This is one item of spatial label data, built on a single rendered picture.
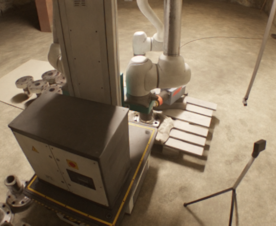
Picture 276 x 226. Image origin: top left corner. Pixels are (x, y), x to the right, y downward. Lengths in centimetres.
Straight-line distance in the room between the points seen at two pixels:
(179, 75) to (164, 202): 97
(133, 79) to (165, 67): 20
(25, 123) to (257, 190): 181
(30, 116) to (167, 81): 79
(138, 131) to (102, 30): 93
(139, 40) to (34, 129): 88
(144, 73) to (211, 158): 115
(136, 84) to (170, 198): 95
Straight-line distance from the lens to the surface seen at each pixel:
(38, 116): 113
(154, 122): 194
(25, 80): 297
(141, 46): 145
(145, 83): 120
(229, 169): 199
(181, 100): 219
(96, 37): 106
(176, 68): 120
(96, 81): 118
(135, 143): 158
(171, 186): 175
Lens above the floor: 149
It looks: 39 degrees down
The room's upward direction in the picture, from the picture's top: straight up
